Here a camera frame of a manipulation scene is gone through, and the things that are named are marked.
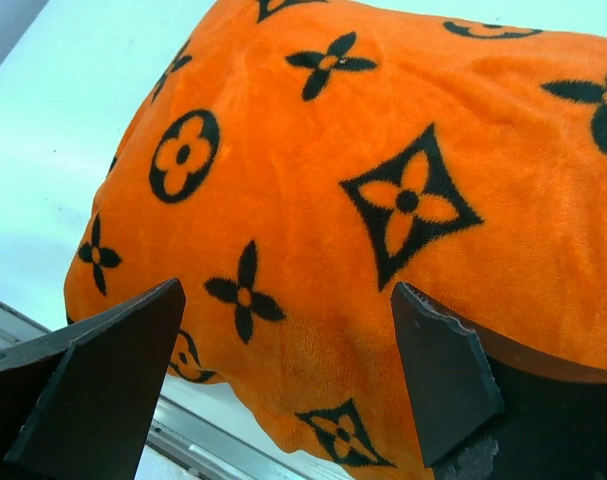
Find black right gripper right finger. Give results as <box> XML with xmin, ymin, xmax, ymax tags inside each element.
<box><xmin>391</xmin><ymin>282</ymin><xmax>607</xmax><ymax>479</ymax></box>

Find orange black patterned pillowcase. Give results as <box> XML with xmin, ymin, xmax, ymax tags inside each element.
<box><xmin>64</xmin><ymin>1</ymin><xmax>607</xmax><ymax>479</ymax></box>

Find aluminium table edge rail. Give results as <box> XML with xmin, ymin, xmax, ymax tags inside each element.
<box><xmin>0</xmin><ymin>292</ymin><xmax>329</xmax><ymax>480</ymax></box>

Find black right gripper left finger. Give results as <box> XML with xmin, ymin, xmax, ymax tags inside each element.
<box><xmin>0</xmin><ymin>279</ymin><xmax>186</xmax><ymax>480</ymax></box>

